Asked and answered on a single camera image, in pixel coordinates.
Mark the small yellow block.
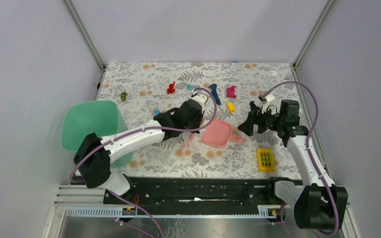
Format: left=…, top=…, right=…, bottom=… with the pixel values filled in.
left=226, top=102, right=235, bottom=114

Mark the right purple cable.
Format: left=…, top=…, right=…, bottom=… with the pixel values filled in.
left=264, top=80, right=340, bottom=237

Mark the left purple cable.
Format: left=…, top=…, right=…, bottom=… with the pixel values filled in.
left=69, top=87, right=218, bottom=238

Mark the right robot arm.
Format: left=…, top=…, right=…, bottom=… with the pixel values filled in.
left=238, top=100, right=348, bottom=234

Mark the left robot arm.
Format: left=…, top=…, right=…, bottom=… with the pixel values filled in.
left=73, top=94, right=208, bottom=204

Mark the pink dustpan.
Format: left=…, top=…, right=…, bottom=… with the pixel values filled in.
left=200, top=119, right=246, bottom=148

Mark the yellow grid block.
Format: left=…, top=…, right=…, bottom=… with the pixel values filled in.
left=256, top=148, right=275, bottom=173

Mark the red paper scrap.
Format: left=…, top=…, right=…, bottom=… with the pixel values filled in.
left=167, top=81, right=175, bottom=94

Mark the purple cable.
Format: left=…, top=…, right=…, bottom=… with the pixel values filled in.
left=264, top=80, right=340, bottom=237
left=69, top=87, right=218, bottom=238

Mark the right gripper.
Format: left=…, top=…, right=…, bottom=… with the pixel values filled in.
left=237, top=104, right=284, bottom=137

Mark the green trash bin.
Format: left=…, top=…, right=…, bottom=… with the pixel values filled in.
left=61, top=101, right=128, bottom=155

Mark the green paper scrap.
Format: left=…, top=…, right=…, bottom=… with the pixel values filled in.
left=120, top=92, right=127, bottom=102

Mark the pink brush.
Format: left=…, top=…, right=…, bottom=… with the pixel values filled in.
left=181, top=133, right=196, bottom=154

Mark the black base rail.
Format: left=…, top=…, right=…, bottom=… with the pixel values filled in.
left=122, top=177, right=282, bottom=215

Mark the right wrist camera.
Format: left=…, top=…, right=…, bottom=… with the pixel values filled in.
left=258, top=93, right=278, bottom=114

